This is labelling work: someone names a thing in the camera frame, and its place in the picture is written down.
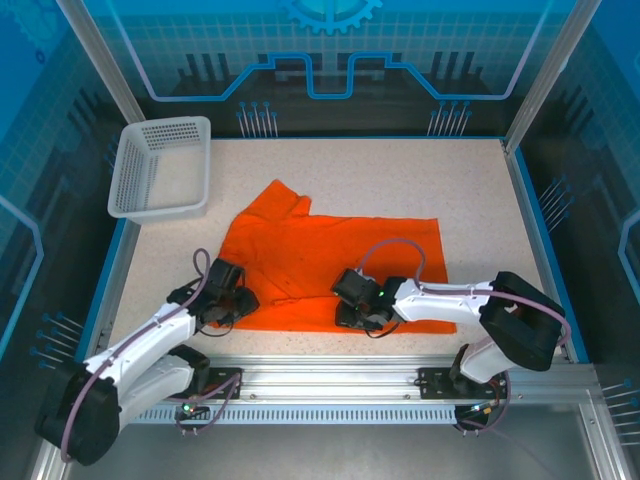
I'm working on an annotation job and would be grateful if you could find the aluminium frame post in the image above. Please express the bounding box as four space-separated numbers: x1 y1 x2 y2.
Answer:
503 0 592 154
54 0 146 129

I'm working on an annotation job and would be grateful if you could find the aluminium table side rail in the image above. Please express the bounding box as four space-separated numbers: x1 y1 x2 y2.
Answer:
81 217 132 364
501 138 574 364

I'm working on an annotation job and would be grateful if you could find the aluminium front frame beam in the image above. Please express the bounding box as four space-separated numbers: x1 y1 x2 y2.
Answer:
57 355 601 406

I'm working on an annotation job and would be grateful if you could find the white slotted cable duct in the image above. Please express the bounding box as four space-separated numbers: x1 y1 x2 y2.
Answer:
122 403 459 426

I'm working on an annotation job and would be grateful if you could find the white perforated plastic basket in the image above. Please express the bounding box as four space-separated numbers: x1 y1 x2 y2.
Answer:
106 115 212 225

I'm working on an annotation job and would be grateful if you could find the grey metal bottom panel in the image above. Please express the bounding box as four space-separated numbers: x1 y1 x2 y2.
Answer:
64 422 601 480

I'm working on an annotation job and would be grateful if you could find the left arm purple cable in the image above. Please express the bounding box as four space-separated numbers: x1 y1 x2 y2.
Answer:
59 248 246 464

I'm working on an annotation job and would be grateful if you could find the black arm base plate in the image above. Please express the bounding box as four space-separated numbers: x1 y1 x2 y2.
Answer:
417 367 510 400
207 367 245 400

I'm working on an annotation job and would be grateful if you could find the cable connector with green light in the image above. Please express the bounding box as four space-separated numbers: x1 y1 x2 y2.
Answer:
457 399 504 422
174 394 211 422

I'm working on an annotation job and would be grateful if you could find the orange t-shirt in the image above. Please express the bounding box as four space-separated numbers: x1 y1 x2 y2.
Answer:
215 179 457 335

